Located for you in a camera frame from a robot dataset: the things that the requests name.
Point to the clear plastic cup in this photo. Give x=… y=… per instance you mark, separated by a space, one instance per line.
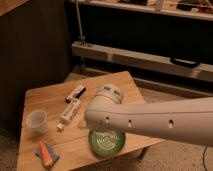
x=37 y=121

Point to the dark candy bar wrapper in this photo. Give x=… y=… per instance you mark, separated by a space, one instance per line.
x=76 y=93

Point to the blue sponge cloth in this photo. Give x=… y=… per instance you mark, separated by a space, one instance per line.
x=54 y=156

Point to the orange carrot toy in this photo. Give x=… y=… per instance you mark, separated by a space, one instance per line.
x=47 y=159

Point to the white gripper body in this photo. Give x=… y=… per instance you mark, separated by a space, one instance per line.
x=110 y=91

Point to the long grey metal case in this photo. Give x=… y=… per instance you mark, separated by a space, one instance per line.
x=140 y=60

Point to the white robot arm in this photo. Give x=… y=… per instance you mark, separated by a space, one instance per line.
x=189 y=120

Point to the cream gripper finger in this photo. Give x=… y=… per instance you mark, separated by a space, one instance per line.
x=82 y=124

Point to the wooden table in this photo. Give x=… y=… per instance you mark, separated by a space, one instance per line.
x=72 y=144

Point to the cluttered upper shelf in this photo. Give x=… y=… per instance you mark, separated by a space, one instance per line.
x=157 y=8

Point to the white tube with cap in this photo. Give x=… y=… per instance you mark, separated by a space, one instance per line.
x=68 y=114

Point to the metal vertical pole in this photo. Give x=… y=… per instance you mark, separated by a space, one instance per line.
x=82 y=38

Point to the black case handle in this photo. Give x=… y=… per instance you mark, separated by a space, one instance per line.
x=189 y=64

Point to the green bowl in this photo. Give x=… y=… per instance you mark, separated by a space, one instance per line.
x=106 y=144

